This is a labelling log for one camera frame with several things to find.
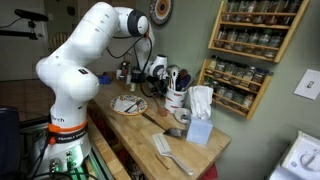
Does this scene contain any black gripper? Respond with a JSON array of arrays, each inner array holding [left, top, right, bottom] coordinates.
[[146, 76, 168, 97]]

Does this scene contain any lower wooden spice rack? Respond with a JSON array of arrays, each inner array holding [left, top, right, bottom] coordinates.
[[197, 56, 272, 120]]

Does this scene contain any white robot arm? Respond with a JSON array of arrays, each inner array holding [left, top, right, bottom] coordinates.
[[32, 2, 168, 176]]

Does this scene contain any colourful patterned ceramic plate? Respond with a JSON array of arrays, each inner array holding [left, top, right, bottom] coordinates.
[[110, 95, 148, 116]]

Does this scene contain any wooden spice rack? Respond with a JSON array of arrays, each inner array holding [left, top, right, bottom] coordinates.
[[197, 56, 272, 120], [208, 0, 310, 63]]

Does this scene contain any white folded napkin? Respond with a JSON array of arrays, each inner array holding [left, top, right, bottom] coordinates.
[[113, 99, 137, 113]]

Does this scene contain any white light switch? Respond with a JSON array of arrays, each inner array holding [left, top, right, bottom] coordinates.
[[294, 69, 320, 100]]

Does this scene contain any white red utensil crock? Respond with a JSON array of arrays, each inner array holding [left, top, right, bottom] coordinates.
[[164, 89, 187, 113]]

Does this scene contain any upper wooden spice rack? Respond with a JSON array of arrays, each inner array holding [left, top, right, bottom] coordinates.
[[208, 0, 310, 63]]

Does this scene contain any white stove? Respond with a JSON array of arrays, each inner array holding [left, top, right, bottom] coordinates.
[[267, 131, 320, 180]]

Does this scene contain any white plastic spatula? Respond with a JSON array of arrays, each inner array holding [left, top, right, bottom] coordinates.
[[152, 133, 194, 176]]

